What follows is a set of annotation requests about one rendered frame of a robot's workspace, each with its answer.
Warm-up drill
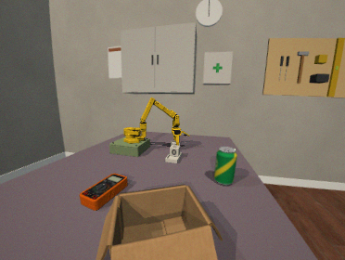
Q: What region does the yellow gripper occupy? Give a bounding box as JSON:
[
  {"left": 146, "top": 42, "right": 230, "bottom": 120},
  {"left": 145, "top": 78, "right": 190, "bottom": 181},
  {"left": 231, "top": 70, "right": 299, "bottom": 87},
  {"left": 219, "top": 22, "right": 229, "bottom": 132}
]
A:
[{"left": 172, "top": 127, "right": 185, "bottom": 146}]

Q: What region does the green and yellow drink can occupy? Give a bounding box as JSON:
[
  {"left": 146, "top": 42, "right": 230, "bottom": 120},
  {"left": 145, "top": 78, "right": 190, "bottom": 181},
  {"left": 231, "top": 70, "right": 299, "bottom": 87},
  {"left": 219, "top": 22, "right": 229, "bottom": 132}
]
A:
[{"left": 214, "top": 147, "right": 237, "bottom": 186}]

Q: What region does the orange digital multimeter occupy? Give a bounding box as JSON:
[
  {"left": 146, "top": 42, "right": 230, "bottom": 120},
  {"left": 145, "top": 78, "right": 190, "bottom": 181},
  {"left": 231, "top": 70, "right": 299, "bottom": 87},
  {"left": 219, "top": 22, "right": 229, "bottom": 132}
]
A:
[{"left": 80, "top": 174, "right": 128, "bottom": 211}]

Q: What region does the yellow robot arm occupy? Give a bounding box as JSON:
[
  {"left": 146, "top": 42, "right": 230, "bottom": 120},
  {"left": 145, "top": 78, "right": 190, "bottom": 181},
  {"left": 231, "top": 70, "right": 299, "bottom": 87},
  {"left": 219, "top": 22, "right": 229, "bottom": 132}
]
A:
[{"left": 124, "top": 97, "right": 180, "bottom": 143}]

